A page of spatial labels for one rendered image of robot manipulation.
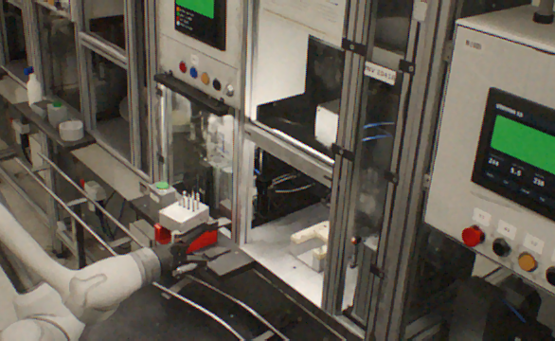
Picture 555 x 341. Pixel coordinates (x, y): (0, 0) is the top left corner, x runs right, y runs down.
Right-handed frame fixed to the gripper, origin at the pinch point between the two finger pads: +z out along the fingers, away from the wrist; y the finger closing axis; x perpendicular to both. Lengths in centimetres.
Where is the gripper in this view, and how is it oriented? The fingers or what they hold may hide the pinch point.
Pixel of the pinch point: (220, 237)
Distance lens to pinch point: 185.8
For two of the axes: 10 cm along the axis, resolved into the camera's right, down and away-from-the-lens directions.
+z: 7.7, -2.6, 5.8
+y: 0.5, -8.9, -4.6
